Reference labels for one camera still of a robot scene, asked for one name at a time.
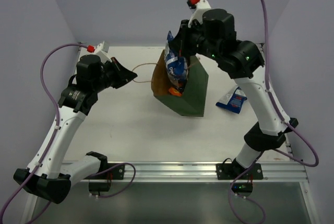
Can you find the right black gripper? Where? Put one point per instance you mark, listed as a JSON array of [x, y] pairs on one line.
[[186, 36]]

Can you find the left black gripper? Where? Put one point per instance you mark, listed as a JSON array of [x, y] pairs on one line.
[[115, 71]]

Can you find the blue snack packet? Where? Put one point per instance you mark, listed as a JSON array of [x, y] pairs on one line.
[[233, 100], [176, 66]]

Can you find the orange snack packet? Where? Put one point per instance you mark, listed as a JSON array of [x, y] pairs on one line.
[[175, 91]]

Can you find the green paper bag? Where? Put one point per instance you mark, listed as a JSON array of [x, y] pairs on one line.
[[192, 101]]

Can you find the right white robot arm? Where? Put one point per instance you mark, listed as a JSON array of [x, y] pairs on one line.
[[246, 66]]

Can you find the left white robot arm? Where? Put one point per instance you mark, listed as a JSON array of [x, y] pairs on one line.
[[45, 176]]

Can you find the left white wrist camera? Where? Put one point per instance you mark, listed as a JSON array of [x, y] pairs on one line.
[[101, 50]]

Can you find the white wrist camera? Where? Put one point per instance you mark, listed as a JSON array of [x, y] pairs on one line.
[[101, 50], [198, 8]]

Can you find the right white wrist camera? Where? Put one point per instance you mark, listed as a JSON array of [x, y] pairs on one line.
[[198, 8]]

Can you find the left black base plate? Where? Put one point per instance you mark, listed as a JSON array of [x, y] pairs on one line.
[[102, 183]]

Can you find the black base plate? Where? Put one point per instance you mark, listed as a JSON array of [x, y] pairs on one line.
[[230, 170], [102, 183]]

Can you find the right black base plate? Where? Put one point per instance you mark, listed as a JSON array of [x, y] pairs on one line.
[[230, 170]]

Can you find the aluminium mounting rail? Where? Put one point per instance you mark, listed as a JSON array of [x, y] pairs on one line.
[[206, 172]]

